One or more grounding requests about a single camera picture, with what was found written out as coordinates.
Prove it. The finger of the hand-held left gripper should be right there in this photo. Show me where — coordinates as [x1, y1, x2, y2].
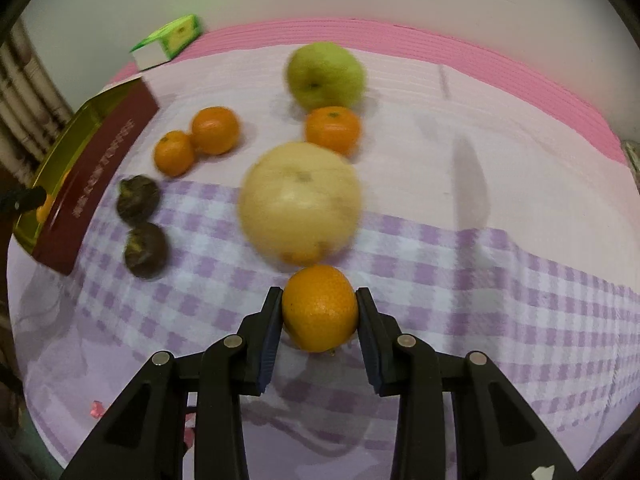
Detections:
[0, 187, 47, 213]

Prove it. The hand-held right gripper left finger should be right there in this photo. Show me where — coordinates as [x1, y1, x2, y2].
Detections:
[60, 286, 285, 480]

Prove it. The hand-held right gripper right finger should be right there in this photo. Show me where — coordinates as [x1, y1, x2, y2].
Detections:
[355, 287, 581, 480]

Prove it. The smooth orange tangerine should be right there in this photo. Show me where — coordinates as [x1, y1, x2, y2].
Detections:
[281, 265, 360, 353]

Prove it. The dark red gift box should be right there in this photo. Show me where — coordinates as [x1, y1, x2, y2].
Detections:
[12, 74, 161, 277]

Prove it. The orange tangerine with green stem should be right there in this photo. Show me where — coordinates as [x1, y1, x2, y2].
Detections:
[305, 106, 362, 157]

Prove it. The beige patterned curtain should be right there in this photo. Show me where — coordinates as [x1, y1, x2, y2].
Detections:
[0, 17, 76, 186]

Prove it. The dark purple mangosteen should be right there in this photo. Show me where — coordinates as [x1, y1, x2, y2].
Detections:
[116, 175, 162, 223]
[124, 222, 170, 281]

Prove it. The large pale yellow pear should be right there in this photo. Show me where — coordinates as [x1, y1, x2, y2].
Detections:
[237, 141, 363, 267]

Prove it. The small orange tangerine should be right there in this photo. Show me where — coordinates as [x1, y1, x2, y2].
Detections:
[153, 130, 196, 178]

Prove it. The pink and purple checked bedsheet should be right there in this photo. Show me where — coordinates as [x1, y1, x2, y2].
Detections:
[7, 17, 640, 471]

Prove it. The green tissue box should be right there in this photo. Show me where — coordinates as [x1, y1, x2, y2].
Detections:
[129, 14, 203, 72]

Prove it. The green apple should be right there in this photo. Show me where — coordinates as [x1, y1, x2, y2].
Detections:
[285, 41, 367, 111]

